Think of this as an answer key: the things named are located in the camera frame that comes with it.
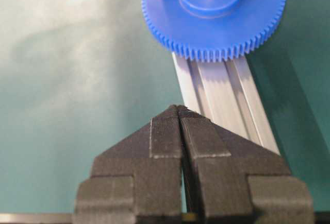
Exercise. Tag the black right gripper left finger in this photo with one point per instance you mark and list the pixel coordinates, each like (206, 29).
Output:
(138, 180)

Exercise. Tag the large blue plastic gear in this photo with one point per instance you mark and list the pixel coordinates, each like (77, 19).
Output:
(212, 30)

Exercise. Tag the aluminium extrusion rail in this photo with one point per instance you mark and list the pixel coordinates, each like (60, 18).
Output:
(225, 92)

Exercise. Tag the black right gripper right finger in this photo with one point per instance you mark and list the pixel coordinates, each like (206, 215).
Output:
(238, 181)

